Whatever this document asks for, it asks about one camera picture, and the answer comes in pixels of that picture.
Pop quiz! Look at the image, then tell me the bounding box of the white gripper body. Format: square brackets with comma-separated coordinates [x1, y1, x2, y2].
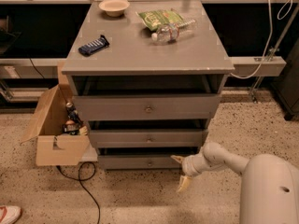
[182, 154, 208, 177]

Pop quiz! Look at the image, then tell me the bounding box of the clear plastic water bottle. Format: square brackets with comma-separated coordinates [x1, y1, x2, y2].
[151, 19, 197, 44]

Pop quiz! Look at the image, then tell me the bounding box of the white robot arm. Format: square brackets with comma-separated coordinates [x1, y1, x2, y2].
[172, 142, 299, 224]

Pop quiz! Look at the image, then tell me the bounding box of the dark cabinet at right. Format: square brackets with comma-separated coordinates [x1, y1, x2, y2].
[272, 38, 299, 120]

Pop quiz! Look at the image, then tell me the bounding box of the dark bottle in box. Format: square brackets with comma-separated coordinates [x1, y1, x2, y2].
[65, 102, 82, 125]

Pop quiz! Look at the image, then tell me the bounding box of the grey drawer cabinet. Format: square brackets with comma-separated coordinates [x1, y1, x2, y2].
[63, 1, 234, 157]

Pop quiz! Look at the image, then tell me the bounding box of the white red shoe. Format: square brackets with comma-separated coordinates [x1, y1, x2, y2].
[0, 206, 21, 224]

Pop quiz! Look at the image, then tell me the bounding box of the grey bottom drawer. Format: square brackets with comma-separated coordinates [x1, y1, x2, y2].
[98, 155, 180, 170]

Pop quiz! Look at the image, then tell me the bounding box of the grey middle drawer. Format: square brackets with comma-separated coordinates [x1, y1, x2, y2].
[89, 129, 207, 148]

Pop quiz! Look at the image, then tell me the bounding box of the grey drawer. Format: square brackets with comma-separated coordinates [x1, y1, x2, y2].
[98, 155, 180, 170]
[73, 94, 221, 121]
[89, 129, 207, 148]

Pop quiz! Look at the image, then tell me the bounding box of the white hanging cable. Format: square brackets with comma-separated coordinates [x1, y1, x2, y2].
[229, 0, 294, 80]

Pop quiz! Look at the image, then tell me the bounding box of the green chip bag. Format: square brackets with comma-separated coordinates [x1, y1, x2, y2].
[137, 9, 183, 32]

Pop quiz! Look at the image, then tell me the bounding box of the grey top drawer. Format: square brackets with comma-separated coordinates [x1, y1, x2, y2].
[73, 94, 221, 121]

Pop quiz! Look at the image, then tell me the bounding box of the metal rail frame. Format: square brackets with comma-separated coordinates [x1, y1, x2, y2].
[1, 0, 298, 103]

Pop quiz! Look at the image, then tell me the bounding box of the cardboard box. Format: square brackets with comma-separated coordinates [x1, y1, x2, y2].
[20, 62, 91, 167]

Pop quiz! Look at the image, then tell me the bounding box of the beige bowl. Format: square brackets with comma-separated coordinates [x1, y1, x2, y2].
[99, 0, 130, 18]

